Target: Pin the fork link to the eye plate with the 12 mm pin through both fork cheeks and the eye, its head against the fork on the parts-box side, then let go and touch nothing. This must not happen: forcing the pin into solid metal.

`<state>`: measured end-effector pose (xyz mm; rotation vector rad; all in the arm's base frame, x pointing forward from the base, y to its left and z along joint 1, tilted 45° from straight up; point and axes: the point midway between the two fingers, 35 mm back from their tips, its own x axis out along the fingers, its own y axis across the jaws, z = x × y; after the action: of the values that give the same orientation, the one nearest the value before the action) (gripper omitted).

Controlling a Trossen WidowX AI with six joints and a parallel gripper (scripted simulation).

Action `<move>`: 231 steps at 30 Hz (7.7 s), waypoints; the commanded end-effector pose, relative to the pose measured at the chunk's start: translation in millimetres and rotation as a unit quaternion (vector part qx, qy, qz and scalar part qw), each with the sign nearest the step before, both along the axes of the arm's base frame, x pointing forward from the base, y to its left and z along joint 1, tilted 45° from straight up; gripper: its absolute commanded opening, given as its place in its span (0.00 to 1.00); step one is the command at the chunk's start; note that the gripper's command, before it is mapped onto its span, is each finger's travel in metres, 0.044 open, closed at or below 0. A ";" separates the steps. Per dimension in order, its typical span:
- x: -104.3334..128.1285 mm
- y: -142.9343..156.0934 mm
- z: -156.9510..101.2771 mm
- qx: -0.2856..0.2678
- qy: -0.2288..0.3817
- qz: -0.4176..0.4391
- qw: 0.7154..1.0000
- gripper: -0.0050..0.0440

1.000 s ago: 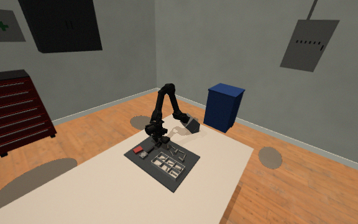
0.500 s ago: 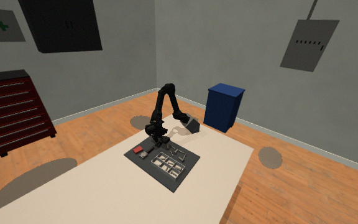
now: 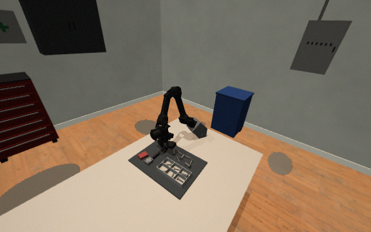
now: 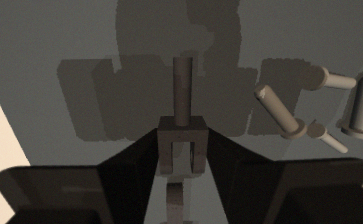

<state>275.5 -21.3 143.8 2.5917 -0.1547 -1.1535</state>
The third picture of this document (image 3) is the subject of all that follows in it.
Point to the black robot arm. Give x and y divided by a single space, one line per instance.
175 92

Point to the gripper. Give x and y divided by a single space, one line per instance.
165 139

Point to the red rectangular block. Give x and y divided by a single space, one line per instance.
142 155

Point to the beige block with dark holes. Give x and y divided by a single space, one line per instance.
148 161

